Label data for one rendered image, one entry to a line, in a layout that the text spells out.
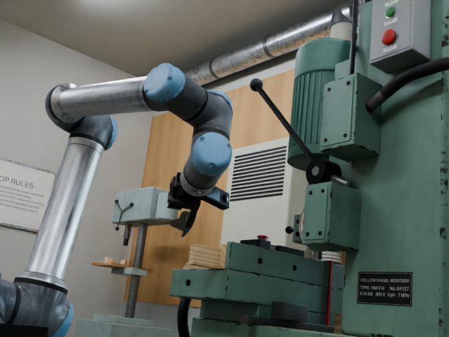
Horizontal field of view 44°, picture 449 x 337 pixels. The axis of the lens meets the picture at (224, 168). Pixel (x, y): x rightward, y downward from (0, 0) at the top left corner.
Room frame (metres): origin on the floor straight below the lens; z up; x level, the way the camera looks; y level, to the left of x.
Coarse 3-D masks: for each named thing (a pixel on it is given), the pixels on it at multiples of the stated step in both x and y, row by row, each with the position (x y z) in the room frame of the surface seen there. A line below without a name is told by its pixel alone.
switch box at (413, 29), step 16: (384, 0) 0.97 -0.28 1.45; (400, 0) 0.94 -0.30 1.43; (416, 0) 0.92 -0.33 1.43; (384, 16) 0.97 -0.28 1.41; (400, 16) 0.94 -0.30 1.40; (416, 16) 0.92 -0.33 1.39; (400, 32) 0.93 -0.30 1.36; (416, 32) 0.92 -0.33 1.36; (400, 48) 0.93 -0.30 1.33; (416, 48) 0.92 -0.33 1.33; (384, 64) 0.99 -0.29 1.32; (400, 64) 0.98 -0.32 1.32
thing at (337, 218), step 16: (320, 192) 1.04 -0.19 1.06; (336, 192) 1.03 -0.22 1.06; (352, 192) 1.05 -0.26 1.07; (320, 208) 1.04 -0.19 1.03; (336, 208) 1.03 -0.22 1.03; (352, 208) 1.06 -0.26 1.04; (304, 224) 1.07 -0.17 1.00; (320, 224) 1.03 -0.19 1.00; (336, 224) 1.03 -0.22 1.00; (352, 224) 1.06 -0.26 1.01; (304, 240) 1.07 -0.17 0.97; (320, 240) 1.03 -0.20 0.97; (336, 240) 1.03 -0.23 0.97; (352, 240) 1.06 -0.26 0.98
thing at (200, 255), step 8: (192, 248) 1.11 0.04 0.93; (200, 248) 1.11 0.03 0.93; (208, 248) 1.12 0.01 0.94; (216, 248) 1.13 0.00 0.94; (192, 256) 1.11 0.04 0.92; (200, 256) 1.11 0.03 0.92; (208, 256) 1.12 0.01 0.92; (216, 256) 1.13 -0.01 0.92; (192, 264) 1.11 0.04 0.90; (200, 264) 1.11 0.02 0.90; (208, 264) 1.12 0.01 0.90; (216, 264) 1.13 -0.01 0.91
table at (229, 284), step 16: (176, 272) 1.26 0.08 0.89; (192, 272) 1.21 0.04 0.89; (208, 272) 1.16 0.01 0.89; (224, 272) 1.12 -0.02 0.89; (240, 272) 1.13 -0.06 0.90; (176, 288) 1.25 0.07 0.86; (192, 288) 1.20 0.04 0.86; (208, 288) 1.15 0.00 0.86; (224, 288) 1.11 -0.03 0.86; (240, 288) 1.13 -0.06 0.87; (256, 288) 1.15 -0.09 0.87; (272, 288) 1.18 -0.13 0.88; (288, 288) 1.20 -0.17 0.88; (304, 288) 1.23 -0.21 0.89; (320, 288) 1.26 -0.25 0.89; (304, 304) 1.24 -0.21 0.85; (320, 304) 1.26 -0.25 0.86; (336, 304) 1.30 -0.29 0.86
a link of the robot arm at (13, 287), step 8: (0, 272) 1.52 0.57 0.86; (0, 280) 1.48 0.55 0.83; (0, 288) 1.46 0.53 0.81; (8, 288) 1.48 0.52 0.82; (16, 288) 1.50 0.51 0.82; (0, 296) 1.45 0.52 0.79; (8, 296) 1.47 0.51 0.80; (16, 296) 1.48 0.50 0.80; (0, 304) 1.44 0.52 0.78; (8, 304) 1.46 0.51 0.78; (16, 304) 1.48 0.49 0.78; (8, 312) 1.47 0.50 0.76; (16, 312) 1.48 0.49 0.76; (8, 320) 1.47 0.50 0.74
